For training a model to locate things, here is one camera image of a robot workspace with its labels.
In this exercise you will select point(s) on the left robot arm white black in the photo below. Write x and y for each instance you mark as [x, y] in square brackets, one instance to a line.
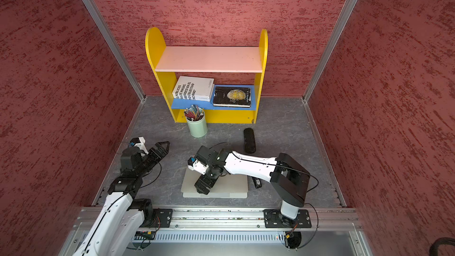
[122, 213]

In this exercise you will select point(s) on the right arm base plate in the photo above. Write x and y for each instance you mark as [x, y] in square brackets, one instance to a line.
[274, 219]

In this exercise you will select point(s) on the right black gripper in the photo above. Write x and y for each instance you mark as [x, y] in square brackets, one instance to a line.
[205, 180]

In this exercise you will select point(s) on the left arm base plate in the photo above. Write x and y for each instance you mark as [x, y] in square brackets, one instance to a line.
[158, 218]

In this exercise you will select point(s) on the green pencil cup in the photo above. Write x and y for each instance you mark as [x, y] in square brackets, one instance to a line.
[197, 128]

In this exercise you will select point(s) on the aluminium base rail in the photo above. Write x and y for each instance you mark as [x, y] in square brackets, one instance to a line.
[192, 218]

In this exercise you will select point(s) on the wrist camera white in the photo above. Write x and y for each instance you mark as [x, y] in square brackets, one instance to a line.
[139, 142]
[195, 165]

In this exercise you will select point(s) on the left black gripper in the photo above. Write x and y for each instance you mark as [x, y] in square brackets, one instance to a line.
[161, 149]

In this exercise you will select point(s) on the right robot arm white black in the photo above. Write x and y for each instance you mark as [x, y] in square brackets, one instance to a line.
[289, 179]

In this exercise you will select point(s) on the colored pencils bundle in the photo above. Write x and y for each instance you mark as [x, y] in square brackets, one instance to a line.
[194, 113]

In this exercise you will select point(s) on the white book black text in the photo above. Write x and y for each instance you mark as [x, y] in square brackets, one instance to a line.
[194, 88]

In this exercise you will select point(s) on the yellow shelf with pink board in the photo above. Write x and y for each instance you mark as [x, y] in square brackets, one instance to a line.
[166, 61]

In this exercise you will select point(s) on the black book gold cover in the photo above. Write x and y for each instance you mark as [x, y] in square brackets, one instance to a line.
[232, 97]

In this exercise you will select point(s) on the silver laptop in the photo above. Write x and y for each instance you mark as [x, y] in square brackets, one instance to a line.
[227, 187]

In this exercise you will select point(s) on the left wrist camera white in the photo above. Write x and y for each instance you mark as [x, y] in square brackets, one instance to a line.
[139, 142]

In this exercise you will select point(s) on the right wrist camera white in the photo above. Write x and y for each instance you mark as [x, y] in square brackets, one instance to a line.
[195, 165]

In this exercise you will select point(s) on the black stapler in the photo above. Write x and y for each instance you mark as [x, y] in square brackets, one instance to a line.
[257, 182]

